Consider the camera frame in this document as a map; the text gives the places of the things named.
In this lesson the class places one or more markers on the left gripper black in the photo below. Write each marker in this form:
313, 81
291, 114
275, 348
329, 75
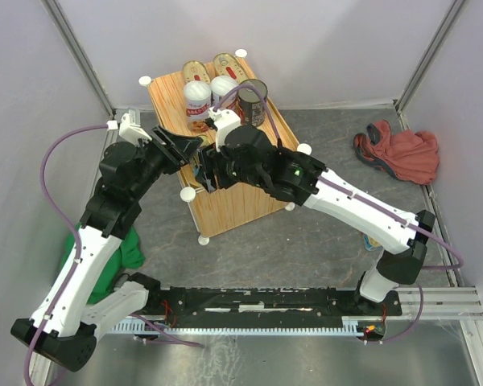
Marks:
181, 148

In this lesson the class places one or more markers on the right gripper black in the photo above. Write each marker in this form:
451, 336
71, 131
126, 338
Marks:
209, 160

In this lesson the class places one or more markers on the white-lid cylindrical can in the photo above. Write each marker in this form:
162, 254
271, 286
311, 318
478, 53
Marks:
198, 98

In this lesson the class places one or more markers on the dark blue round can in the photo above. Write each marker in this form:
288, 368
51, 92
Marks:
250, 108

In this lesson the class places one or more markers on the oval fish can front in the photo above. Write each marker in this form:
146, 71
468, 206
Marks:
195, 70

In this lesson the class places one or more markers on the oval fish can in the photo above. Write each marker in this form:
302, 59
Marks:
195, 70
226, 64

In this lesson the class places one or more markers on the gold spam can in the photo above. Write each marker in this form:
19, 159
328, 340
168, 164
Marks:
205, 141
370, 243

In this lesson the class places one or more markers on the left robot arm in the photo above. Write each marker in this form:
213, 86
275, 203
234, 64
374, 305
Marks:
64, 328

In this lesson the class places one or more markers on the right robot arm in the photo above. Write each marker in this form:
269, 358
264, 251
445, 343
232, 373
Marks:
247, 156

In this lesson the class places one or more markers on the green cloth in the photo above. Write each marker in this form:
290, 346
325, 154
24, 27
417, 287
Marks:
127, 256

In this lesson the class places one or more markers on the red cloth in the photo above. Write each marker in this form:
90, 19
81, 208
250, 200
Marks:
405, 156

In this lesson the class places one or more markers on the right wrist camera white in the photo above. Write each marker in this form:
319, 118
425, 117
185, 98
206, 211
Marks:
224, 121

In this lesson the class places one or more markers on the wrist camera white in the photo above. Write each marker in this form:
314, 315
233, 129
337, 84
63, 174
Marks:
130, 131
224, 121

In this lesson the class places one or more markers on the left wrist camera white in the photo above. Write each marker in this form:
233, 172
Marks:
130, 131

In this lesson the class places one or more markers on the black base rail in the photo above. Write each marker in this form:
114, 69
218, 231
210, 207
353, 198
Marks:
245, 309

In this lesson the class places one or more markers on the light blue cable duct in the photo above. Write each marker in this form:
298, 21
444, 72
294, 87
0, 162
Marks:
135, 326

